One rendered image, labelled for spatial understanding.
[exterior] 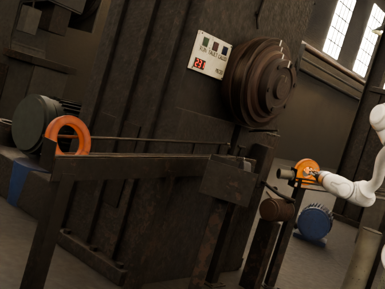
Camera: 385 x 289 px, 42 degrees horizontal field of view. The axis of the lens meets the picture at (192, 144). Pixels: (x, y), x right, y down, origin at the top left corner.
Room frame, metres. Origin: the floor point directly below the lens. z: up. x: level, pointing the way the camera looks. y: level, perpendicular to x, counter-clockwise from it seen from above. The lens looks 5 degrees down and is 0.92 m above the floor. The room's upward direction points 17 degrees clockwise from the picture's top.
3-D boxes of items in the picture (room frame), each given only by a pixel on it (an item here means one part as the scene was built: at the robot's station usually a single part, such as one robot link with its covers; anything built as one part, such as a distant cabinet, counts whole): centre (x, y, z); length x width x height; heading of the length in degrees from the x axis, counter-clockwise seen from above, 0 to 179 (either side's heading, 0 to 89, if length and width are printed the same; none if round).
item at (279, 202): (2.84, -0.57, 0.27); 0.22 x 0.13 x 0.53; 142
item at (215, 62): (2.46, 0.04, 1.15); 0.26 x 0.02 x 0.18; 142
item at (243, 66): (2.66, -0.26, 1.11); 0.47 x 0.06 x 0.47; 142
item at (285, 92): (2.60, -0.33, 1.11); 0.28 x 0.06 x 0.28; 142
